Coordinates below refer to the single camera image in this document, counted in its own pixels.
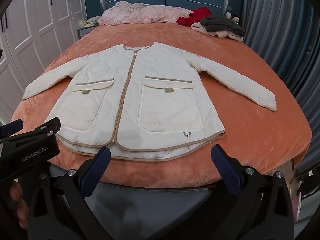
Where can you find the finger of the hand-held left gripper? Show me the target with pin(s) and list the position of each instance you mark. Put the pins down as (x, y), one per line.
(51, 125)
(12, 127)

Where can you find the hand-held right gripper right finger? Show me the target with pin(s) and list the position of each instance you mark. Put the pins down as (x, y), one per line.
(225, 169)

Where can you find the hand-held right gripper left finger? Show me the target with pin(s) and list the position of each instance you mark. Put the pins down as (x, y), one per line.
(98, 169)

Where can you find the white quilted jacket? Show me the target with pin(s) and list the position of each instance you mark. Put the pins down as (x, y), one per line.
(160, 100)

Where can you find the person's left hand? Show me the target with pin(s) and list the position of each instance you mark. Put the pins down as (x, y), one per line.
(18, 205)

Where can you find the orange plush blanket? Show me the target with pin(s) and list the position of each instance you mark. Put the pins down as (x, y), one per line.
(250, 142)

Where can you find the grey nightstand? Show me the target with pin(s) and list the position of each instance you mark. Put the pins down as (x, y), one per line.
(83, 31)

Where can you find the white panelled wardrobe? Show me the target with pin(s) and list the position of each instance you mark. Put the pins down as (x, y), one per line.
(37, 17)

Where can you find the pale yellow cloth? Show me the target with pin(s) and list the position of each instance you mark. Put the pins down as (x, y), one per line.
(88, 22)

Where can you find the cream fleece garment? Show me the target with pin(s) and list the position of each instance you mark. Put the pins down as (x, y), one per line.
(221, 34)

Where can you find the grey knit sweater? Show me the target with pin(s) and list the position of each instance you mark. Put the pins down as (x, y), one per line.
(222, 23)

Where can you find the pink floral quilt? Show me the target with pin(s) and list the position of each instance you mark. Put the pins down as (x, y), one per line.
(150, 13)

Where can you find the grey pleated curtain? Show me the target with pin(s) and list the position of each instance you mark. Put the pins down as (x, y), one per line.
(280, 30)

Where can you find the black and white plush toy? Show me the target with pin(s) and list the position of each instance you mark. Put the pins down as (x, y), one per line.
(233, 17)

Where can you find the red garment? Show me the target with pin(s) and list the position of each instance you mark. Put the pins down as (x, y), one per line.
(197, 13)

